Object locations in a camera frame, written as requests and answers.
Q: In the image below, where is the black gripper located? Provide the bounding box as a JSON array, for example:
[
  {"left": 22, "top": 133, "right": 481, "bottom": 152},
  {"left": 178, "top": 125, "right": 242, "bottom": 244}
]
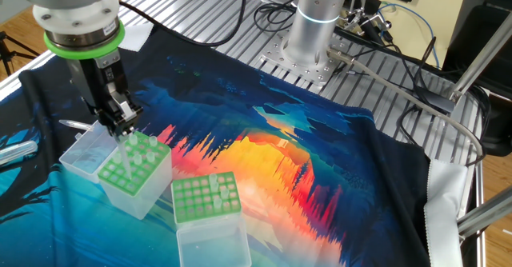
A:
[{"left": 66, "top": 50, "right": 144, "bottom": 137}]

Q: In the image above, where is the black camera cable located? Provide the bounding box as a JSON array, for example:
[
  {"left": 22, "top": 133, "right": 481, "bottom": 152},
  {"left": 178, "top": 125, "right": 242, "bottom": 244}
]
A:
[{"left": 118, "top": 0, "right": 248, "bottom": 47}]

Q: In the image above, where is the black office chair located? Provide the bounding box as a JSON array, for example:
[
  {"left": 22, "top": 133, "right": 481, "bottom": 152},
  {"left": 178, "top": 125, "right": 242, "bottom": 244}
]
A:
[{"left": 442, "top": 0, "right": 512, "bottom": 100}]

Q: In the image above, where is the green flange adapter ring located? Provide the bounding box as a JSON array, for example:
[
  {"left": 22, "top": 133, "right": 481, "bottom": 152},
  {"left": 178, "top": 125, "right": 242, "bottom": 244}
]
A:
[{"left": 43, "top": 18, "right": 126, "bottom": 60}]

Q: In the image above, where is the aluminium frame beam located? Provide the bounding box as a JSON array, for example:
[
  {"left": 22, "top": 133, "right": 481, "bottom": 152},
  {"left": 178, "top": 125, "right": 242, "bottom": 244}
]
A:
[{"left": 457, "top": 185, "right": 512, "bottom": 238}]

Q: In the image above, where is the slim blue-capped conical tube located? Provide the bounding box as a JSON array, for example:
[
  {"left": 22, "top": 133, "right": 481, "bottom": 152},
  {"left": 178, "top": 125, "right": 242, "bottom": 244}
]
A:
[{"left": 58, "top": 118, "right": 95, "bottom": 132}]

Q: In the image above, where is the silver metal clamp stand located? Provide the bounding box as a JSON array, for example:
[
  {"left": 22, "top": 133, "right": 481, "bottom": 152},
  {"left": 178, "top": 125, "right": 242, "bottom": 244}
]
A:
[{"left": 339, "top": 0, "right": 395, "bottom": 36}]

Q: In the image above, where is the blue cable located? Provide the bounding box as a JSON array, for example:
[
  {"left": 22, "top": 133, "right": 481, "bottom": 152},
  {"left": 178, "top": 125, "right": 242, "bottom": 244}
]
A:
[{"left": 378, "top": 2, "right": 441, "bottom": 69}]

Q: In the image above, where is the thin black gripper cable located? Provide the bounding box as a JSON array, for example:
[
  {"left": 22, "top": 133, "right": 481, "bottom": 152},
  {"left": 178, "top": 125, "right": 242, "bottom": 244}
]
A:
[{"left": 253, "top": 0, "right": 301, "bottom": 34}]

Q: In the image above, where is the slanted aluminium frame post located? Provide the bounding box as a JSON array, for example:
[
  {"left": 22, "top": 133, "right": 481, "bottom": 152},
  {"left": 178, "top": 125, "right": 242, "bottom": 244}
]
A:
[{"left": 446, "top": 13, "right": 512, "bottom": 103}]

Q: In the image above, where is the black tripod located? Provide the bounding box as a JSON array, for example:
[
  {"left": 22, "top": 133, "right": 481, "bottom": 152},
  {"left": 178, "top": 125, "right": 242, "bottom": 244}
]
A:
[{"left": 0, "top": 30, "right": 41, "bottom": 78}]

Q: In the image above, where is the printed sunset landscape cloth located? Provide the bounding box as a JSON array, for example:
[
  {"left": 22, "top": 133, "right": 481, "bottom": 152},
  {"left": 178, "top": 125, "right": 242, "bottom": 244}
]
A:
[{"left": 0, "top": 21, "right": 469, "bottom": 267}]

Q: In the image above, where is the grey cable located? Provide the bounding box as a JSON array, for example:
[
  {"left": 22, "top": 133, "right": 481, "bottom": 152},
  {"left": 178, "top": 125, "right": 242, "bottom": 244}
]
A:
[{"left": 326, "top": 46, "right": 486, "bottom": 160}]

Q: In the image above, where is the clear box green tip rack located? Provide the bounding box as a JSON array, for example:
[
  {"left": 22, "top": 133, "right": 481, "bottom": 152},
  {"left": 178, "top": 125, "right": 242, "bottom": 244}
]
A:
[
  {"left": 58, "top": 118, "right": 174, "bottom": 221},
  {"left": 170, "top": 172, "right": 253, "bottom": 267}
]

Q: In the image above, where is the black cable with adapter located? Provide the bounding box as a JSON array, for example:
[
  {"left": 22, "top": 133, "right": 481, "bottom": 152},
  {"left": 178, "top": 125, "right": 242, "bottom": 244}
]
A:
[{"left": 335, "top": 26, "right": 491, "bottom": 168}]

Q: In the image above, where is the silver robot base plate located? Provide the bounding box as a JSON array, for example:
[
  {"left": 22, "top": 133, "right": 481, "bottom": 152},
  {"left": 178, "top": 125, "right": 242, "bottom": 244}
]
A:
[{"left": 259, "top": 30, "right": 353, "bottom": 86}]

